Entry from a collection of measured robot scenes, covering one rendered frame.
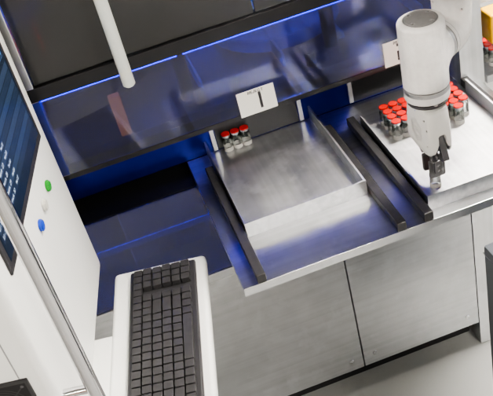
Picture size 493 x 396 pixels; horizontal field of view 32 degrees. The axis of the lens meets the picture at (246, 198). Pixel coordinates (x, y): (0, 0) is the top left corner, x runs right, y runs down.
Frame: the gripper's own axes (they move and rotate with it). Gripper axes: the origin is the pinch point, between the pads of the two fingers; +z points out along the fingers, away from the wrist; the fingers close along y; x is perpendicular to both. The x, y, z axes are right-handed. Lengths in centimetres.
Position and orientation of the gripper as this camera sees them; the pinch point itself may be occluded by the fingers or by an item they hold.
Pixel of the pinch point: (433, 163)
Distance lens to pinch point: 169.1
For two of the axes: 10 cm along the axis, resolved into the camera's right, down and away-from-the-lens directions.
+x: 9.4, -3.3, 1.0
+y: 2.8, 5.5, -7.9
